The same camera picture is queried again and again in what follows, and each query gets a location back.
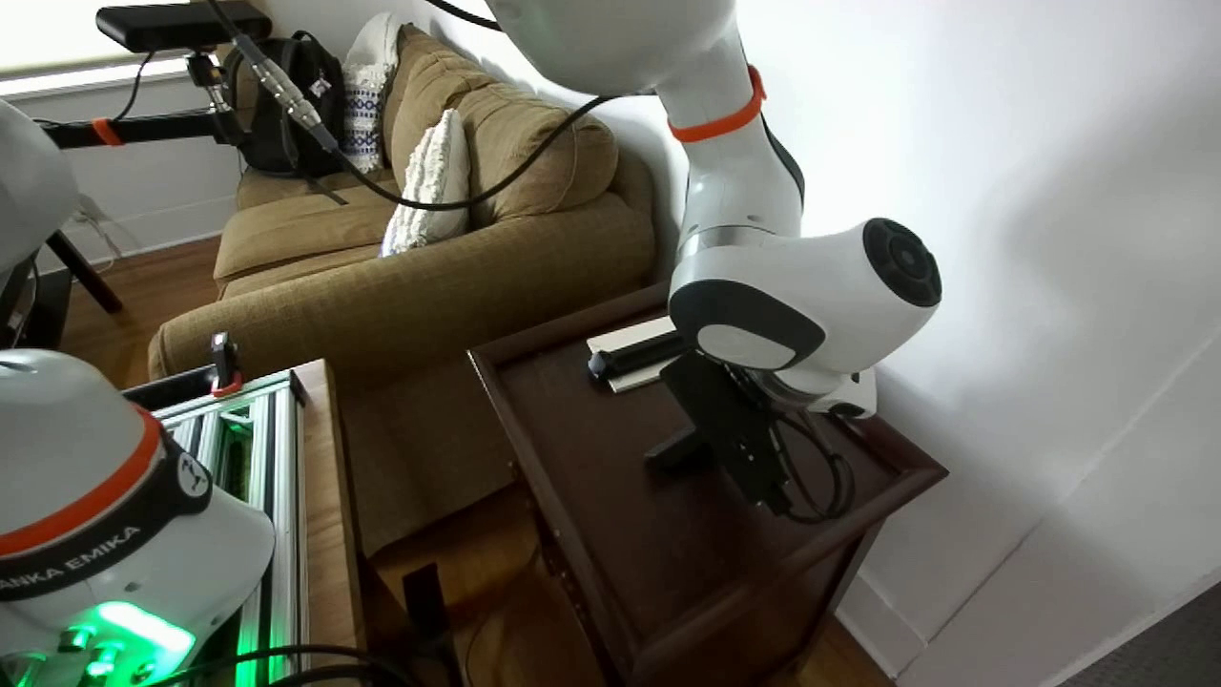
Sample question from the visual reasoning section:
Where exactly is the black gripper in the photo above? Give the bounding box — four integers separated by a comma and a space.
658, 352, 802, 518

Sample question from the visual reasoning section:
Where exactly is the grey remote control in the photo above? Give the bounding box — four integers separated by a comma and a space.
639, 429, 708, 475

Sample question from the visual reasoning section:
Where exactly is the black remote control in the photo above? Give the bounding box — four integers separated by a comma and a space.
582, 330, 685, 387

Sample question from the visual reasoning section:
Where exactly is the dark wooden side table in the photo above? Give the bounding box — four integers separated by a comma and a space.
461, 278, 955, 687

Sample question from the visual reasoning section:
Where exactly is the tan fabric sofa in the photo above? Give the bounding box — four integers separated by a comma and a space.
143, 18, 667, 555

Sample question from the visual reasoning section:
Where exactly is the white throw pillow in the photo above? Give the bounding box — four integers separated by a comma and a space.
379, 102, 475, 261

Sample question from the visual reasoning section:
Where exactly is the wooden robot cart top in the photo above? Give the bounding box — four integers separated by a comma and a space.
286, 357, 372, 687

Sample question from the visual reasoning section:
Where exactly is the striped patterned pillow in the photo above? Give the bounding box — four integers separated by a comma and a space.
337, 9, 407, 181

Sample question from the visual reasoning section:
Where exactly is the black backpack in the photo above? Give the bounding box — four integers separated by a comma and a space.
225, 27, 352, 185

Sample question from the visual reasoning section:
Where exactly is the black stand bar orange tape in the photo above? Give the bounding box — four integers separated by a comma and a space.
35, 102, 245, 152

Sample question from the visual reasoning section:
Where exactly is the black low side table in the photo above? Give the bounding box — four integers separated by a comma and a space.
0, 226, 131, 352

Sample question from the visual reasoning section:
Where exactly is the aluminium profile robot frame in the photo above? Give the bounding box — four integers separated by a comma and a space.
123, 361, 315, 687

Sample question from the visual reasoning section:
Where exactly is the black camera on stand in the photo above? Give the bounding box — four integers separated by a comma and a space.
91, 0, 276, 59

